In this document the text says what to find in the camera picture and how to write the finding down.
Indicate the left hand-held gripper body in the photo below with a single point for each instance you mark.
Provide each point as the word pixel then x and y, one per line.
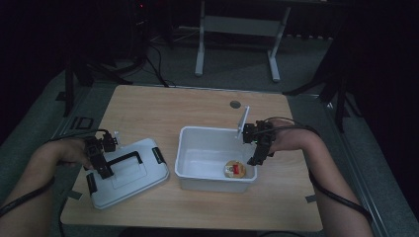
pixel 102 143

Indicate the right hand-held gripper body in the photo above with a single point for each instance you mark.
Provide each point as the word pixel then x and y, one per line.
pixel 260 133

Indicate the round yellow tin red label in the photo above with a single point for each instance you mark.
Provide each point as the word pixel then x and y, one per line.
pixel 235 169

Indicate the white plastic storage box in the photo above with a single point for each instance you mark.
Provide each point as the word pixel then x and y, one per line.
pixel 204 154

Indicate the person's right hand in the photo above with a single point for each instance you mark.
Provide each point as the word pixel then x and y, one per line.
pixel 291 138

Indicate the person's left hand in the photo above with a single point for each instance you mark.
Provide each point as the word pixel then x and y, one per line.
pixel 67 151

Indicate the gray tape piece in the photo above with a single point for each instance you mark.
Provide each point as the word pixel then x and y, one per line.
pixel 75 195
pixel 311 198

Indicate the black metal stand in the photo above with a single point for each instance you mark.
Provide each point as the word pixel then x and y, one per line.
pixel 339 98
pixel 70 85

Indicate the dark equipment rack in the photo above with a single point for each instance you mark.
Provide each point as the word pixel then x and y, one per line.
pixel 140 29

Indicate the gray metal floor rail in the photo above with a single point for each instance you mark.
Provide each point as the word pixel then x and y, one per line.
pixel 359 171
pixel 49 131

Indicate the white desk frame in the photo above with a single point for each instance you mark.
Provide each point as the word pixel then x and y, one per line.
pixel 237 26

